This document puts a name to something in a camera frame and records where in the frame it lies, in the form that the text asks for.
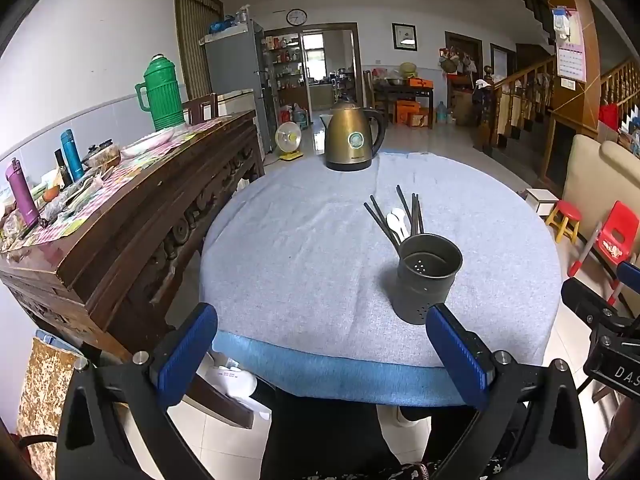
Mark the bronze electric kettle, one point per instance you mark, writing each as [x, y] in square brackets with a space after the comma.
[350, 135]

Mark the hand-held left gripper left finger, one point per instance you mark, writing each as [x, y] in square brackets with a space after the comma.
[186, 355]

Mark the white chest freezer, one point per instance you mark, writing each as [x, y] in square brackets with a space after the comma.
[237, 102]

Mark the grey refrigerator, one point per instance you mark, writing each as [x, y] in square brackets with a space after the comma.
[232, 65]

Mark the white plastic spoon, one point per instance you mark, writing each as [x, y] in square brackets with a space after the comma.
[399, 214]
[393, 221]

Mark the dark grey perforated utensil holder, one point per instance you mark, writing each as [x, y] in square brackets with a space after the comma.
[419, 280]

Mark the green thermos jug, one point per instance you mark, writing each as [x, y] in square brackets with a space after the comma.
[162, 95]

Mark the wooden stair railing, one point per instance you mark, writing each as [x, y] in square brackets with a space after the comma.
[520, 95]

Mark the bundle of dark chopsticks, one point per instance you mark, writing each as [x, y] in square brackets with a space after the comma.
[403, 205]

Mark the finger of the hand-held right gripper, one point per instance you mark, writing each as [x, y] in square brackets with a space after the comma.
[587, 300]
[631, 274]

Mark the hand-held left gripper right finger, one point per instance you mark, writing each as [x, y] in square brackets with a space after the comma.
[456, 360]

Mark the white plate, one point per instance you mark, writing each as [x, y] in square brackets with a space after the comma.
[147, 144]

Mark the round wall clock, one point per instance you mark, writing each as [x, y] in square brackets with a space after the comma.
[296, 17]

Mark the purple insulated bottle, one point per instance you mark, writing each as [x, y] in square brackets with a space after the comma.
[24, 195]

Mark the light blue tablecloth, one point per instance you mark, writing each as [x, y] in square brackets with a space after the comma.
[300, 260]

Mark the black slim bottle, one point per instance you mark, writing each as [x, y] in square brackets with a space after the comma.
[62, 170]

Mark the blue water jug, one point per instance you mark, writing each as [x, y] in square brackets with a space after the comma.
[442, 112]

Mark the beige sofa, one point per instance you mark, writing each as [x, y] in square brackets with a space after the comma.
[585, 175]

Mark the person's right forearm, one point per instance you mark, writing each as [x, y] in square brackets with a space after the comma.
[622, 440]

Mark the dark wooden side table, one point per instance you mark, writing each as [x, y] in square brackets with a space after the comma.
[400, 91]

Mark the dark wooden chair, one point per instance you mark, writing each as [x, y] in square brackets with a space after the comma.
[200, 109]

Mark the shelf with bottles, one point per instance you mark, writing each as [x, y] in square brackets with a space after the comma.
[282, 70]

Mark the red stool with yellow legs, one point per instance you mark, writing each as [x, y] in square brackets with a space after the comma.
[565, 210]

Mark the brown patterned chair cushion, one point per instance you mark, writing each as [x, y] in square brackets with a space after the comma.
[42, 395]

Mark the framed wall picture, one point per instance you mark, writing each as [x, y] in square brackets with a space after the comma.
[404, 36]

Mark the teal insulated bottle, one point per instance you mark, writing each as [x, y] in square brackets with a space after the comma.
[72, 155]

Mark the pink checked cloth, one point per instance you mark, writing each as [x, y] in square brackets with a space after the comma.
[135, 165]

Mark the carved dark wooden sideboard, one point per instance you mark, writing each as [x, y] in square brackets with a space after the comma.
[125, 245]

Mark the wall calendar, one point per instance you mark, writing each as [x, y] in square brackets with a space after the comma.
[571, 50]

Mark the orange cardboard box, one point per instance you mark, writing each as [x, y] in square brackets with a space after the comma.
[407, 111]

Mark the green water jug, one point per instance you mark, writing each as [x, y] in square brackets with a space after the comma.
[299, 117]

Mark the small white box stool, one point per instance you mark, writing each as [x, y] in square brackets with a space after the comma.
[541, 199]

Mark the red plastic child chair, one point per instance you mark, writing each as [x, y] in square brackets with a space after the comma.
[617, 232]

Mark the bowl of food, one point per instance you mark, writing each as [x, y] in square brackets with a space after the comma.
[102, 156]

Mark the brown bamboo door curtain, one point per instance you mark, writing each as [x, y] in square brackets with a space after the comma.
[192, 35]

